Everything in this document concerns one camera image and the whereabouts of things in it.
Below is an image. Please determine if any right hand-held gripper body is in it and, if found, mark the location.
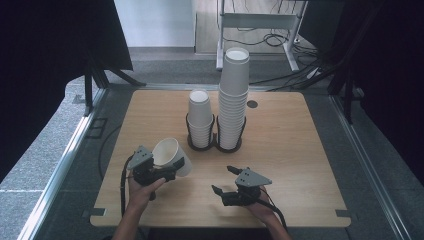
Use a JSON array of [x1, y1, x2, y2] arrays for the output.
[[221, 167, 273, 207]]

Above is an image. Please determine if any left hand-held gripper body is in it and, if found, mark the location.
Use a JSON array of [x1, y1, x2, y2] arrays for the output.
[[127, 144, 176, 187]]

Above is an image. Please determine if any white paper cup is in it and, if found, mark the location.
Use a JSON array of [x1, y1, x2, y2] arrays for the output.
[[152, 137, 193, 178]]

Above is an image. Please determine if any black wire cup holder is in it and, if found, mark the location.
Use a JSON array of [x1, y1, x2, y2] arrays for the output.
[[184, 114, 248, 154]]

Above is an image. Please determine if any short stack of white cups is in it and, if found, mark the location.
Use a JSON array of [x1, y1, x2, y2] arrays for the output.
[[185, 88, 215, 150]]

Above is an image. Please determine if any person's left hand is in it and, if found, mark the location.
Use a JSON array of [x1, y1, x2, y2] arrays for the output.
[[128, 176, 167, 214]]

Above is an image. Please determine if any person's right hand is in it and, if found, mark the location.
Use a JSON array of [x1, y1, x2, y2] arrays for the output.
[[244, 186, 279, 224]]

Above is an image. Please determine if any dark floor outlet plate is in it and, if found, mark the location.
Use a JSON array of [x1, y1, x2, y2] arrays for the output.
[[84, 117, 108, 139]]

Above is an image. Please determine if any tall stack of white cups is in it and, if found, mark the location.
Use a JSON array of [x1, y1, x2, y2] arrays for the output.
[[217, 47, 250, 151]]

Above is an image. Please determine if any black metal stand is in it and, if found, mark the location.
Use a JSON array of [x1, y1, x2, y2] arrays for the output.
[[328, 66, 354, 124], [83, 49, 147, 118]]

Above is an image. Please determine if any white power strip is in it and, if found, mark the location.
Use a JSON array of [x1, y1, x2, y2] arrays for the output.
[[306, 66, 323, 80]]

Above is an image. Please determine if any black curtain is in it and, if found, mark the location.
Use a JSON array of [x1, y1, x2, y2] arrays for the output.
[[299, 0, 424, 184], [0, 0, 134, 184]]

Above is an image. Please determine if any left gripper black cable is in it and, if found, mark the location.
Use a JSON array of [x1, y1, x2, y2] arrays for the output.
[[120, 154, 136, 218]]

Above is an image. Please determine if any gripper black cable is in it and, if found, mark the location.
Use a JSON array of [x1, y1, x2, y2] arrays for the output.
[[256, 191, 289, 233], [120, 154, 136, 218]]

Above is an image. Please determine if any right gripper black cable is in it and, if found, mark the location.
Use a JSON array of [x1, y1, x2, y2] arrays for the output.
[[256, 191, 289, 233]]

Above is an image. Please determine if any thin black floor cable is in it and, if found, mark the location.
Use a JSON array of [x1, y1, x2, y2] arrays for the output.
[[98, 124, 123, 181]]

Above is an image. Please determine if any silver metal floor rail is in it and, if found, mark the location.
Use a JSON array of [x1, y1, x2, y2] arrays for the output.
[[16, 88, 108, 240], [328, 94, 414, 240]]

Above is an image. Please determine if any bundle of black floor cables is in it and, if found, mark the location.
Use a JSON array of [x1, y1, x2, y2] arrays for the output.
[[223, 26, 334, 91]]

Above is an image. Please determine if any white metal desk frame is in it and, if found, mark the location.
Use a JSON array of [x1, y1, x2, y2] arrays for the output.
[[215, 0, 309, 73]]

